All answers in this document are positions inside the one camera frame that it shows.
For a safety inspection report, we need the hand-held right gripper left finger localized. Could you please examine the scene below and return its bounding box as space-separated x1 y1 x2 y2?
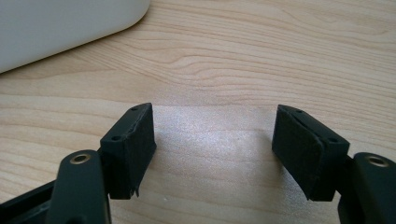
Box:
99 102 158 201

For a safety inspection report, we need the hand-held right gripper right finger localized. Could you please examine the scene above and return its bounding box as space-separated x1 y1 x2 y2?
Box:
271 104 351 203

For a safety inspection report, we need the white plastic bin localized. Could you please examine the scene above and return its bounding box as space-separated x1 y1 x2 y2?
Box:
0 0 151 75

